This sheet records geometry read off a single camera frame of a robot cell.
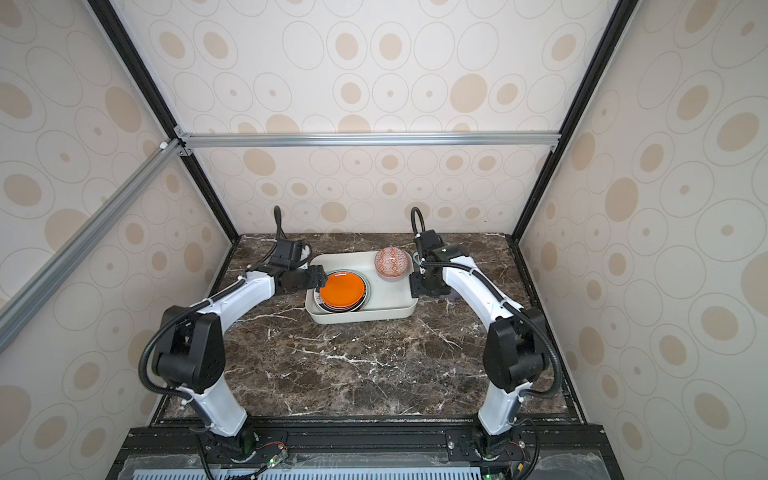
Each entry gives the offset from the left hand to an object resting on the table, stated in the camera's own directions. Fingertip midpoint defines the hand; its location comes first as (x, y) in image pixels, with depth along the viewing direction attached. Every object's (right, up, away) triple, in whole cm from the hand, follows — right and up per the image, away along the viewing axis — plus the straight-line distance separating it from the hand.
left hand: (326, 271), depth 92 cm
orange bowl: (+4, -6, +7) cm, 10 cm away
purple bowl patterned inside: (+20, +3, +14) cm, 24 cm away
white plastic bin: (+20, -9, +10) cm, 24 cm away
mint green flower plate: (+13, -9, +7) cm, 17 cm away
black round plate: (+5, -12, +4) cm, 14 cm away
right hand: (+30, -5, -4) cm, 31 cm away
